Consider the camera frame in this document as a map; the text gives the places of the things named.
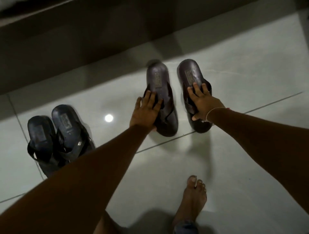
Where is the person's left forearm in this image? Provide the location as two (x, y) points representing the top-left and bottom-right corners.
(0, 124), (155, 234)

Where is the person's bare leg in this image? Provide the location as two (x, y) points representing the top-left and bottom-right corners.
(94, 211), (126, 234)

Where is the thin wrist bracelet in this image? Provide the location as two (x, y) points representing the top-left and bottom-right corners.
(205, 107), (231, 122)

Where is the person's right forearm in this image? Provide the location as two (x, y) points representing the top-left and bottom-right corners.
(207, 108), (309, 215)

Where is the dark wooden furniture base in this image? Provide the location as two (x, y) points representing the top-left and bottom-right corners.
(0, 0), (260, 96)

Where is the blue jeans cuff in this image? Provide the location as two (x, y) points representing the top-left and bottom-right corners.
(173, 220), (200, 234)

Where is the person's bare foot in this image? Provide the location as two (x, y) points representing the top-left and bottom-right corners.
(172, 175), (208, 227)

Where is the black strapped sandal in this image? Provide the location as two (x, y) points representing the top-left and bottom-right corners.
(51, 104), (96, 167)
(27, 115), (64, 178)

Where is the dark brown sandal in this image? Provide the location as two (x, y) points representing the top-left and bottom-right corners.
(177, 59), (214, 134)
(144, 61), (179, 137)

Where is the person's left hand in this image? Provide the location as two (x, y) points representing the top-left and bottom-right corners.
(129, 90), (164, 132)

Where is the person's right hand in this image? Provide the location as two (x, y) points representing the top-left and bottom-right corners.
(187, 82), (226, 121)

